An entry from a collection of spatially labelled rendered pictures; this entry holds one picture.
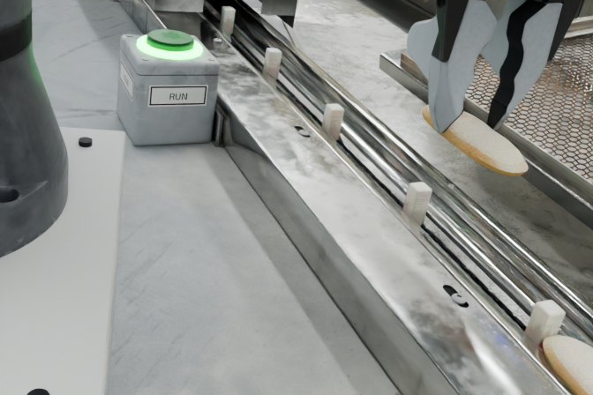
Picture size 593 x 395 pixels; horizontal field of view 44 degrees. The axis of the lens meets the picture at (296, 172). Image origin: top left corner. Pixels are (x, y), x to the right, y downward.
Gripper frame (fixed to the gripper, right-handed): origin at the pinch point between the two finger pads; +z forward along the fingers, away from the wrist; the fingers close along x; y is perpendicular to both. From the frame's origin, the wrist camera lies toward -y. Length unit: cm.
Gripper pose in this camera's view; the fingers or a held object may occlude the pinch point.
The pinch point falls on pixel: (476, 116)
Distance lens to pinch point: 50.1
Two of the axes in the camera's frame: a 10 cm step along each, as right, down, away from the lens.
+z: -1.6, 8.7, 4.6
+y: -4.0, -4.8, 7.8
